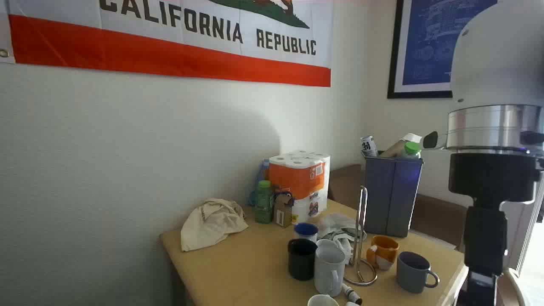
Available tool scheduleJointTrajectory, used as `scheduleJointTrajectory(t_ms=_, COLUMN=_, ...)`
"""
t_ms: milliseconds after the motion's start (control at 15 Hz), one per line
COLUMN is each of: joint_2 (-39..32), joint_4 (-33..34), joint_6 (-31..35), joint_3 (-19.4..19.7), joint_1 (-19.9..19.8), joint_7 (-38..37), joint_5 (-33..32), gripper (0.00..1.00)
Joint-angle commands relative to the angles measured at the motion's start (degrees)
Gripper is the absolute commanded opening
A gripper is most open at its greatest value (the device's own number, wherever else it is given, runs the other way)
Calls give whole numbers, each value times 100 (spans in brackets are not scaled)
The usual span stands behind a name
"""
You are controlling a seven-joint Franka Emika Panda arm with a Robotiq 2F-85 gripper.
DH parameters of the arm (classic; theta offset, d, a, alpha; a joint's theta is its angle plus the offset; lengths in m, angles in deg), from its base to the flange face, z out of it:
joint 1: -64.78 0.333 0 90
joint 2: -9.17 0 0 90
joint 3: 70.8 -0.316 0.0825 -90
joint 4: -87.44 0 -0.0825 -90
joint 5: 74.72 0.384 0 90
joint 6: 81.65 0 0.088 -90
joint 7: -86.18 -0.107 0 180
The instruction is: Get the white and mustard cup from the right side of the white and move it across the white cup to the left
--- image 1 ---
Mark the crumpled white cloth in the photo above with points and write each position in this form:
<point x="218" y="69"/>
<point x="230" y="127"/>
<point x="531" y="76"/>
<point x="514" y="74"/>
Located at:
<point x="338" y="231"/>

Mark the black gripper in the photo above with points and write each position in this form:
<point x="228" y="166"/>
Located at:
<point x="488" y="181"/>

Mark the black mug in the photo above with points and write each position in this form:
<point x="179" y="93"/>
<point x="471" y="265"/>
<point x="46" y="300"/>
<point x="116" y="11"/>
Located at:
<point x="301" y="260"/>

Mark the white marker pen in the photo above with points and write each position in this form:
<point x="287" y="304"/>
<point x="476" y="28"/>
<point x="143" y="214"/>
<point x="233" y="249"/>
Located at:
<point x="350" y="297"/>

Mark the blue spray bottle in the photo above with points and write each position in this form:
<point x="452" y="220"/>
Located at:
<point x="259" y="178"/>

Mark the California Republic flag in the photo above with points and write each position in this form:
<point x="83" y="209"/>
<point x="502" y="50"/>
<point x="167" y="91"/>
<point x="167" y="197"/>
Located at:
<point x="272" y="42"/>

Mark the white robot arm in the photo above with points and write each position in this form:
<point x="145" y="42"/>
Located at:
<point x="495" y="137"/>

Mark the blue rimmed cup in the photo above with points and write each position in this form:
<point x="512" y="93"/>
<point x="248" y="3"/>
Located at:
<point x="306" y="231"/>

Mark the paper towel roll pack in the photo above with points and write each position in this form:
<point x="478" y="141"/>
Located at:
<point x="304" y="176"/>

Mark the wooden chair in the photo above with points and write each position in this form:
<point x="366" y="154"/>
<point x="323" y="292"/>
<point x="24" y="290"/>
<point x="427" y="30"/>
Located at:
<point x="510" y="292"/>

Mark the white pitcher cup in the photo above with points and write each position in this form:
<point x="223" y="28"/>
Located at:
<point x="328" y="268"/>

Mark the white and mustard cup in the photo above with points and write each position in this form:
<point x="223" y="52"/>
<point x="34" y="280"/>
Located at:
<point x="381" y="254"/>

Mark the white cup at bottom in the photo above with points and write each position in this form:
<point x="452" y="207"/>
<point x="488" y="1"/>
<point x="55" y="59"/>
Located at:
<point x="321" y="300"/>

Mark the framed blue blueprint poster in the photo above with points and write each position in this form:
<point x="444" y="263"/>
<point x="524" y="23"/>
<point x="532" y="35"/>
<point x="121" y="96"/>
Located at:
<point x="423" y="42"/>

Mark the grey mug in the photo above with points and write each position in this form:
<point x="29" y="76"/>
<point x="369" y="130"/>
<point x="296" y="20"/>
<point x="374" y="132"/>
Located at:
<point x="413" y="273"/>

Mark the metal paper towel holder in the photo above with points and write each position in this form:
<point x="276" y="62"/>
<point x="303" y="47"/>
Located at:
<point x="362" y="273"/>

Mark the cream cloth bag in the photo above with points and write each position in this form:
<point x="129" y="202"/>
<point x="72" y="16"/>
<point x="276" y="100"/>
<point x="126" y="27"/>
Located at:
<point x="213" y="222"/>

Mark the green bottle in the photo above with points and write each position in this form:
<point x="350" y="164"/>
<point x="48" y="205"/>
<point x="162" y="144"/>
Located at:
<point x="264" y="202"/>

